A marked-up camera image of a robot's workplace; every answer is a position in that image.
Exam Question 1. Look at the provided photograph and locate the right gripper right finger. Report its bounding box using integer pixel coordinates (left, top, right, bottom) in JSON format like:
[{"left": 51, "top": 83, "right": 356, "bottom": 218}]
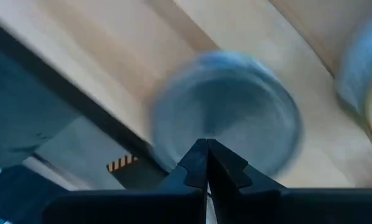
[{"left": 208, "top": 138, "right": 372, "bottom": 224}]

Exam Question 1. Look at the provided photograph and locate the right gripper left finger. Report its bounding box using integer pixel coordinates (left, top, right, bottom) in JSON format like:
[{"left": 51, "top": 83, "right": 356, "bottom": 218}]
[{"left": 42, "top": 138, "right": 209, "bottom": 224}]

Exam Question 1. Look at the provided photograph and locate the yellow black striped tape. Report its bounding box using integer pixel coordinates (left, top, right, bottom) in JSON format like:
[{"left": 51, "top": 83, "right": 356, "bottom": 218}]
[{"left": 106, "top": 154, "right": 140, "bottom": 174}]

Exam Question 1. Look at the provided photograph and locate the silver-lid tuna can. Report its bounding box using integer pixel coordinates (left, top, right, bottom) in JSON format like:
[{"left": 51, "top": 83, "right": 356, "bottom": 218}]
[{"left": 149, "top": 50, "right": 304, "bottom": 182}]

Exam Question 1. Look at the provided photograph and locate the gold-lid tuna can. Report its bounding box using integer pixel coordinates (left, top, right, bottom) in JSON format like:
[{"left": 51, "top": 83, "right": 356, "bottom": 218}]
[{"left": 334, "top": 8, "right": 372, "bottom": 153}]

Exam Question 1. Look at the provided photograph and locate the black metal rig frame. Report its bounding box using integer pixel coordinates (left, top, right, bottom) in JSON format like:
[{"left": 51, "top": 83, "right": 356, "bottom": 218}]
[{"left": 0, "top": 17, "right": 174, "bottom": 191}]

